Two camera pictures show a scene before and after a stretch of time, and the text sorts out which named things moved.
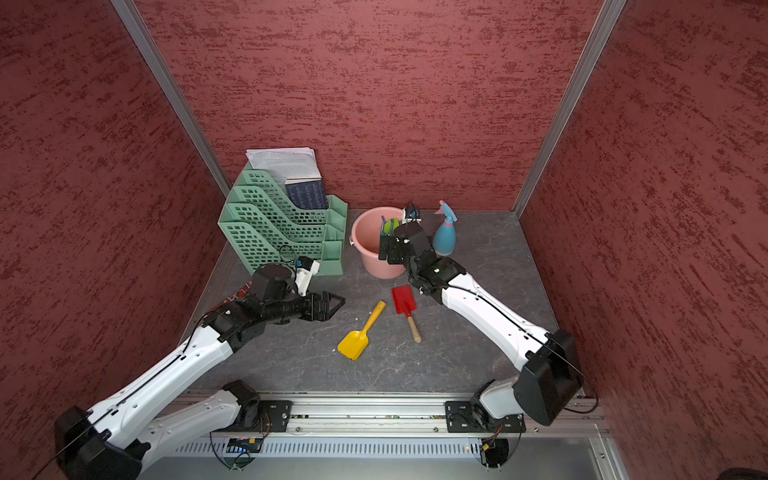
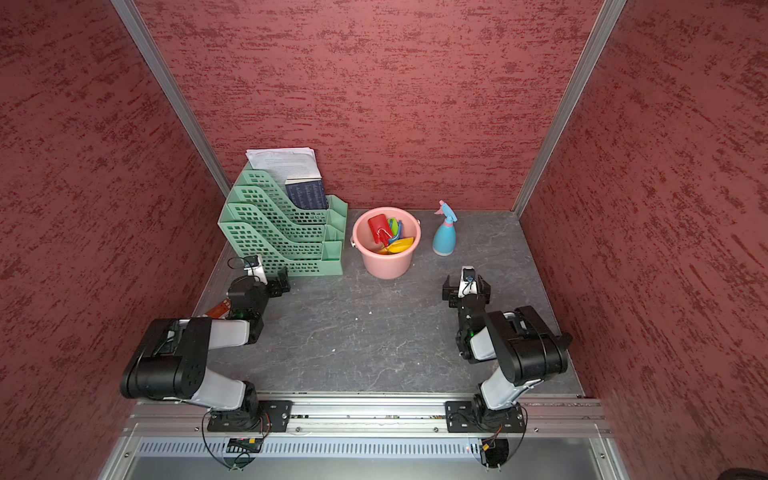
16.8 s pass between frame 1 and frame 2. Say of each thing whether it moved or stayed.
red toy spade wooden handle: moved
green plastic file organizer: stayed
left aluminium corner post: stayed
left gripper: moved
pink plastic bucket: stayed
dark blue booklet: stayed
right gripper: moved
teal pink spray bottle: stayed
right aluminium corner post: stayed
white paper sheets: stayed
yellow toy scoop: moved
